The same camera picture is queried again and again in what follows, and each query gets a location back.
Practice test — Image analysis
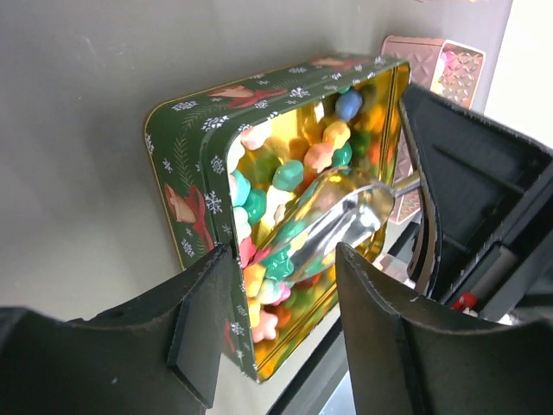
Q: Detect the gold tin of star candies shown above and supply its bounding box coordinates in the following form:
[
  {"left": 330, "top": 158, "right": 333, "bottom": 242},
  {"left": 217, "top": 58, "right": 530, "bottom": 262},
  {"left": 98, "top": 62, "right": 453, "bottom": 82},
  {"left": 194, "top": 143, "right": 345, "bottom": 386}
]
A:
[{"left": 144, "top": 53, "right": 411, "bottom": 382}]

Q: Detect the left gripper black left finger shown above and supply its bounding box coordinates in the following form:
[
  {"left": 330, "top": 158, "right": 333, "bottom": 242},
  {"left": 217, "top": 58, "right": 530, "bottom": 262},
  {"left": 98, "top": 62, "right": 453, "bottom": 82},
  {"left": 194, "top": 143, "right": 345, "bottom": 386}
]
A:
[{"left": 1, "top": 245, "right": 234, "bottom": 414}]

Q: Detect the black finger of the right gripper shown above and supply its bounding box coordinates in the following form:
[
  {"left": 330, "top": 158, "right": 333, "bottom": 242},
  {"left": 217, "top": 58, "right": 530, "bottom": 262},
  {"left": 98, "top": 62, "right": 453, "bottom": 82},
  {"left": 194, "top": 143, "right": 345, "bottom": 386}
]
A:
[{"left": 400, "top": 84, "right": 552, "bottom": 311}]

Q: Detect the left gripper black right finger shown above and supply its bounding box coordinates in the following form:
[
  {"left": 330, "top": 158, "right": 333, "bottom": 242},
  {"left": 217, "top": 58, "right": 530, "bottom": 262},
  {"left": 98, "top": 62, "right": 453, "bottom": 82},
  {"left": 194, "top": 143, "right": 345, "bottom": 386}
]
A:
[{"left": 335, "top": 243, "right": 552, "bottom": 414}]

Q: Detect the silver metal scoop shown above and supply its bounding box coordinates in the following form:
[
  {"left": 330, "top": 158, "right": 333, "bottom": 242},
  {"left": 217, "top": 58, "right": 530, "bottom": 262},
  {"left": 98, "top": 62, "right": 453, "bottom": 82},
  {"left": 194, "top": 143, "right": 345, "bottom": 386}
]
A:
[{"left": 252, "top": 166, "right": 421, "bottom": 283}]

